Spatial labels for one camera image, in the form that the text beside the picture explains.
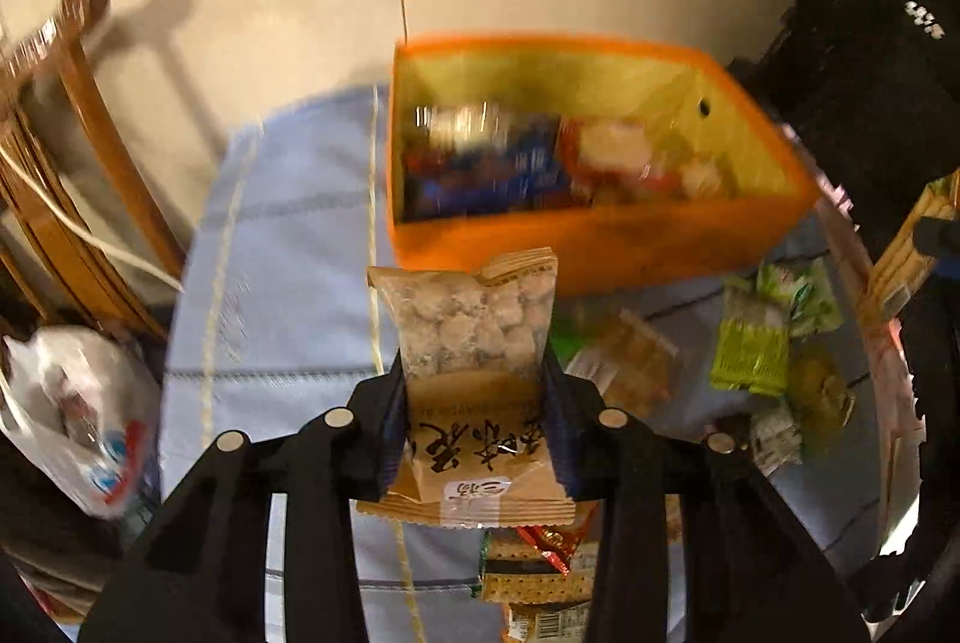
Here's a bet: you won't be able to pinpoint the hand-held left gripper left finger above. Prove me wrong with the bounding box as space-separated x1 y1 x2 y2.
79 358 410 643

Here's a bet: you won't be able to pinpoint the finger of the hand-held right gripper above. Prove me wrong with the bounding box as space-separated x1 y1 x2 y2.
911 215 960 261

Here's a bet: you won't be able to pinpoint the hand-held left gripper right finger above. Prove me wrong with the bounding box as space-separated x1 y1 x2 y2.
536 339 875 643

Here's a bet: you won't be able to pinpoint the yellow cake packet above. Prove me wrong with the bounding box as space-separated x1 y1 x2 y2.
859 170 960 333

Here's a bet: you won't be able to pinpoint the brown puffed snack packet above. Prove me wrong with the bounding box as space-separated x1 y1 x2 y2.
356 247 577 530

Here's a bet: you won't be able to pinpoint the orange cardboard box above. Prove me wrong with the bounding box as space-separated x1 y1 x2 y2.
386 34 820 299

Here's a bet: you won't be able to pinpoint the dark blue snack packet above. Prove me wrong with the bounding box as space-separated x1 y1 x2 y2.
405 151 567 220

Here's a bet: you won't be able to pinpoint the orange cracker packet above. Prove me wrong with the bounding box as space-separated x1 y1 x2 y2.
559 118 661 205

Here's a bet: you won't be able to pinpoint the blue cookie packet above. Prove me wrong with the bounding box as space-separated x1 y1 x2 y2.
416 103 560 160

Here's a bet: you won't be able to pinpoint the clear cracker packet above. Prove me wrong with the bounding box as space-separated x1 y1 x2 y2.
566 309 680 419

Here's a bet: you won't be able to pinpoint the yellow-green snack packet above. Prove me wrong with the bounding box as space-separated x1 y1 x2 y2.
787 343 856 441

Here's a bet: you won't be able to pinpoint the red snack packet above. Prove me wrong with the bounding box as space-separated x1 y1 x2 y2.
517 523 593 573

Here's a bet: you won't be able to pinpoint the green and white snack packet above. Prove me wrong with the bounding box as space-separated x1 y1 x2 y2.
754 256 841 336

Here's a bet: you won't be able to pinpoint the white ball snack packet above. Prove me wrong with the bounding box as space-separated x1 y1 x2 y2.
750 399 803 471

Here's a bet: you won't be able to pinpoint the green striped cracker packet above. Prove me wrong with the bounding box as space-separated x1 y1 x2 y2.
480 527 601 606

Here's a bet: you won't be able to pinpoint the blue checked cloth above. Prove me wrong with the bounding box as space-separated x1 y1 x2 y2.
157 83 923 643

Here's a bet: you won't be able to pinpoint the white label snack packet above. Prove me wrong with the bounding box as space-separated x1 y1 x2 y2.
502 602 593 643

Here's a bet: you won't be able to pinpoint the white plastic bag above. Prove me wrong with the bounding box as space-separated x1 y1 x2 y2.
0 324 162 520

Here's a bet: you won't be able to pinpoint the brown carved wooden chair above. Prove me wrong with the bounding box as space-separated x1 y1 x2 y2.
0 0 188 344

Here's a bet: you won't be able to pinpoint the white cable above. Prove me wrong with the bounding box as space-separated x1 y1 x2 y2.
0 143 185 293

